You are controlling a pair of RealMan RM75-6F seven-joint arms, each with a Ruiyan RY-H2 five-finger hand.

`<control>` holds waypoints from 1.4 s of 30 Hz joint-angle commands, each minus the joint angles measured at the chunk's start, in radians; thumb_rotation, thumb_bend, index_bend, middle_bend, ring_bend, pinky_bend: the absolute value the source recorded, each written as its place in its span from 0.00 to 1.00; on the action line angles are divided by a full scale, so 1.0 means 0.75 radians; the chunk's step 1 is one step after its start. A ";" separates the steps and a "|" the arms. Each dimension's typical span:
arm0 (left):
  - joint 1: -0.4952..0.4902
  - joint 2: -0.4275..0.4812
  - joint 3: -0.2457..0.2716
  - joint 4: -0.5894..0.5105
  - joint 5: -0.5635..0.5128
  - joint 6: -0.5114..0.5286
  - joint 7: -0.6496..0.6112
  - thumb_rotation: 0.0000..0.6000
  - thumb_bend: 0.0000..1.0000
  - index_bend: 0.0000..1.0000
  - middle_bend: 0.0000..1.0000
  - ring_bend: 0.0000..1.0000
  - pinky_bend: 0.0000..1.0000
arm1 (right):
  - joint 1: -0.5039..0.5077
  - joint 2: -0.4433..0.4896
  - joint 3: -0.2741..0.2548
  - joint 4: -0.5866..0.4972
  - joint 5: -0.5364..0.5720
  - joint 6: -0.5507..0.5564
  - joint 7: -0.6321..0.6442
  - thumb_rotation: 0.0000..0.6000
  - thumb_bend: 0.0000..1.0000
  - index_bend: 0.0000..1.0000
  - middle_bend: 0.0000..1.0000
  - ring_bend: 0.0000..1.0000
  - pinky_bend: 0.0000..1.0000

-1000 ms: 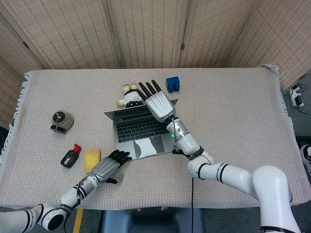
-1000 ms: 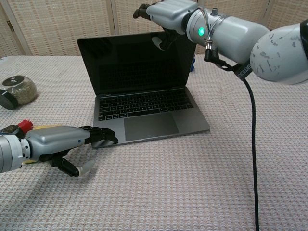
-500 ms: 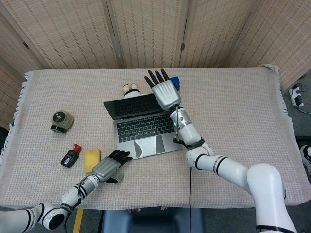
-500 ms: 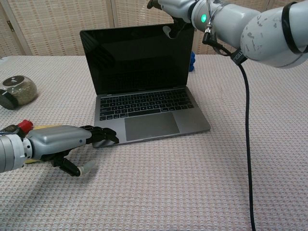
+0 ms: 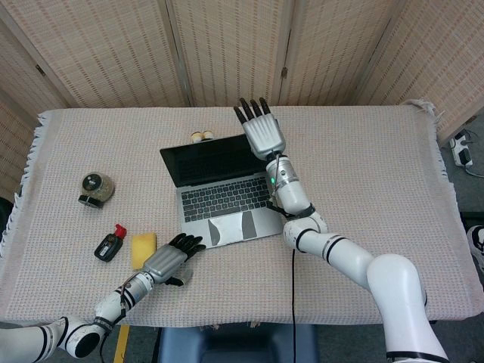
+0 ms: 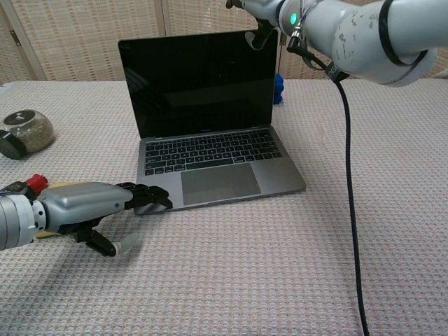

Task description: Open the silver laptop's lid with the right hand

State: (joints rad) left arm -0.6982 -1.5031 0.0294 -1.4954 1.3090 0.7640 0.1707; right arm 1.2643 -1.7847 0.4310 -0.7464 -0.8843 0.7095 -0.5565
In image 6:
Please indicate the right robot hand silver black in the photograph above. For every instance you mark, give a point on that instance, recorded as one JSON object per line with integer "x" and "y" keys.
{"x": 266, "y": 10}

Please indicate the silver grey laptop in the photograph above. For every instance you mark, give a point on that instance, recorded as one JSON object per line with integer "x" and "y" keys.
{"x": 210, "y": 87}

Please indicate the glass jar with black lid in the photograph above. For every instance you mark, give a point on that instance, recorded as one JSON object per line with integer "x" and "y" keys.
{"x": 35, "y": 134}

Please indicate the dark metal hinge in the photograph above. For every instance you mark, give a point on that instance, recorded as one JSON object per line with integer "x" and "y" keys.
{"x": 14, "y": 36}

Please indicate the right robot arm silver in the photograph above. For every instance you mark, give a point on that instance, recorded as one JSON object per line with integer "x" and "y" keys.
{"x": 360, "y": 31}

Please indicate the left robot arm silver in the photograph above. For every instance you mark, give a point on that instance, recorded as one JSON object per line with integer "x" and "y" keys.
{"x": 17, "y": 220}

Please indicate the yellow sponge green backing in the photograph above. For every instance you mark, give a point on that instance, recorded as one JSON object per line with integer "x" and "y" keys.
{"x": 70, "y": 182}

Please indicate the black bottle with red cap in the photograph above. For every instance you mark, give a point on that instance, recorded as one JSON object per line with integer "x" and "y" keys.
{"x": 36, "y": 182}

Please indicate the blue building block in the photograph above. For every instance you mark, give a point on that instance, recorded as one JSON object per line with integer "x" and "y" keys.
{"x": 279, "y": 87}

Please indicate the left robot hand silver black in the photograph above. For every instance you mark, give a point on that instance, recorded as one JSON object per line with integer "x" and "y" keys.
{"x": 80, "y": 201}

